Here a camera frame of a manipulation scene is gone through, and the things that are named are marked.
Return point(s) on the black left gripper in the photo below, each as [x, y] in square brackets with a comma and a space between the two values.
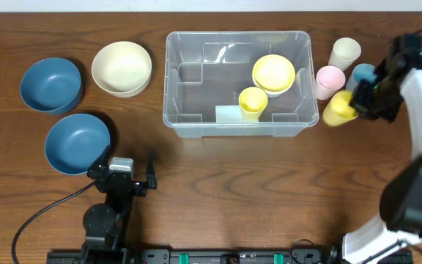
[97, 172]

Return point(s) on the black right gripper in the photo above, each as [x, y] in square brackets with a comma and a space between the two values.
[360, 100]

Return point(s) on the yellow cup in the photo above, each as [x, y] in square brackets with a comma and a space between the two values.
[338, 111]
[252, 102]

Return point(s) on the yellow small bowl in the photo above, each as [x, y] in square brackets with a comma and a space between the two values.
[273, 73]

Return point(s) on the white small bowl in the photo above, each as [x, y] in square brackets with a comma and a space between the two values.
[272, 94]

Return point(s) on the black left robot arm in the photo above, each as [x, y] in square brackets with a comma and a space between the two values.
[106, 223]

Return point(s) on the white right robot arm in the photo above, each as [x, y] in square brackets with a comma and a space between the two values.
[399, 222]

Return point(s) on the white label in container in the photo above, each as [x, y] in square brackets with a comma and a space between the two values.
[228, 114]

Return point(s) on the clear plastic storage container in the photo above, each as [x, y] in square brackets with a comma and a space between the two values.
[208, 69]

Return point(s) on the light blue cup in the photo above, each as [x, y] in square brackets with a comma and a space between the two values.
[360, 72]

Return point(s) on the pink cup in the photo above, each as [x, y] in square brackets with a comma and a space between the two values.
[329, 79]

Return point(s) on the cream cup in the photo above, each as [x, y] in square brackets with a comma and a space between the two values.
[345, 51]

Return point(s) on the dark blue bowl lower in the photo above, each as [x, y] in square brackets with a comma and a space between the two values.
[75, 142]

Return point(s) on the dark blue bowl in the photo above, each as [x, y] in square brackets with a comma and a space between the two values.
[53, 86]
[75, 142]

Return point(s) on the cream bowl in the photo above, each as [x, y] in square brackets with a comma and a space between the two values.
[122, 69]

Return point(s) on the dark blue bowl upper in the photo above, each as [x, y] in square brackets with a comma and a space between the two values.
[53, 86]

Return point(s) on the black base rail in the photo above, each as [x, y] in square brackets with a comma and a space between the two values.
[164, 256]

